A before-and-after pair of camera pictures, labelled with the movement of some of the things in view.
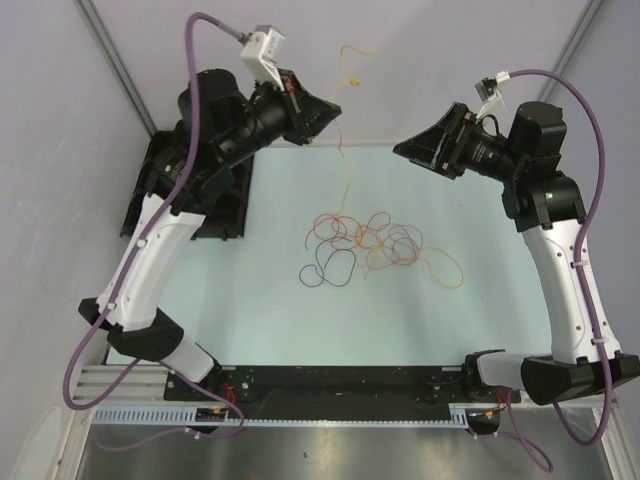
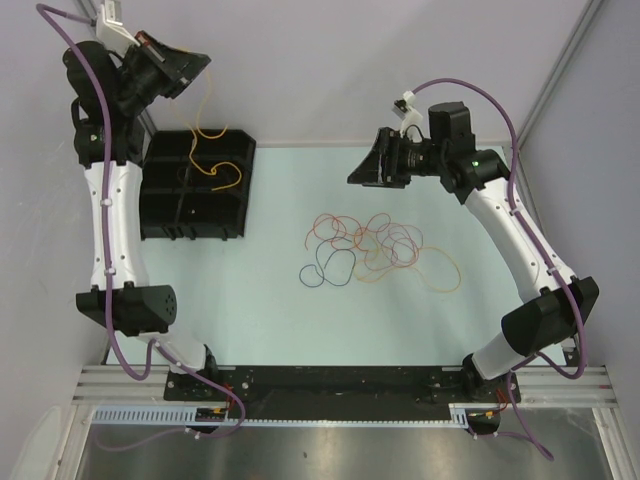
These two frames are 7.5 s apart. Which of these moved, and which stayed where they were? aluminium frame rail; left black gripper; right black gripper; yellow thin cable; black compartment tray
Moved: right black gripper; yellow thin cable; left black gripper
Stayed: black compartment tray; aluminium frame rail
